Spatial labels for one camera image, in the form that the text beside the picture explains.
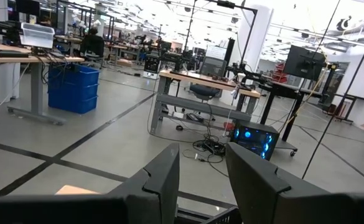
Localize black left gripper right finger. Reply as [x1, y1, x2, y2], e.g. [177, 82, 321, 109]
[225, 141, 332, 224]

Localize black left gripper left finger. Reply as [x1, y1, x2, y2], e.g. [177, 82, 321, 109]
[106, 142, 180, 224]

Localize blue office chair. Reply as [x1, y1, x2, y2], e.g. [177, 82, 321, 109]
[189, 83, 222, 103]

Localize black computer tower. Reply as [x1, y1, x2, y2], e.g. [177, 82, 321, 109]
[230, 120, 281, 161]

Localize black mesh basket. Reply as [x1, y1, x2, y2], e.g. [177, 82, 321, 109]
[174, 205, 243, 224]

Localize black table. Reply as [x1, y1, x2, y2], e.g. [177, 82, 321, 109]
[259, 81, 364, 125]

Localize black monitor on stand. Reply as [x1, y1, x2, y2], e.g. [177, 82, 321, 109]
[274, 45, 326, 157]

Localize blue stacked bins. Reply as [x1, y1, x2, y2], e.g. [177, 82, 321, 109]
[47, 63, 101, 114]

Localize white pillar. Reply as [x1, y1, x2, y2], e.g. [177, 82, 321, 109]
[236, 4, 274, 74]

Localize person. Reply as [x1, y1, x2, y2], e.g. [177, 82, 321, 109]
[79, 27, 105, 58]

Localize wooden desk grey legs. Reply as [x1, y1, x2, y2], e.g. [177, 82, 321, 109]
[0, 42, 85, 126]

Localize clear plastic bin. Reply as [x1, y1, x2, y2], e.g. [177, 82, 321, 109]
[19, 22, 55, 50]

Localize black cable pile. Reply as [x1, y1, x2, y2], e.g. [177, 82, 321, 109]
[181, 133, 229, 178]

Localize wooden workbench grey frame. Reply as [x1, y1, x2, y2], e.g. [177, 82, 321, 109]
[149, 68, 261, 135]

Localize thin yellow cable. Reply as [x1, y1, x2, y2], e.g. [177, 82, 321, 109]
[288, 12, 329, 125]

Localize thin black cable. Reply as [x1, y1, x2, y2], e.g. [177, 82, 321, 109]
[302, 24, 364, 180]

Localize black gantry frame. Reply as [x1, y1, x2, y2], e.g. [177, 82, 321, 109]
[183, 0, 259, 66]

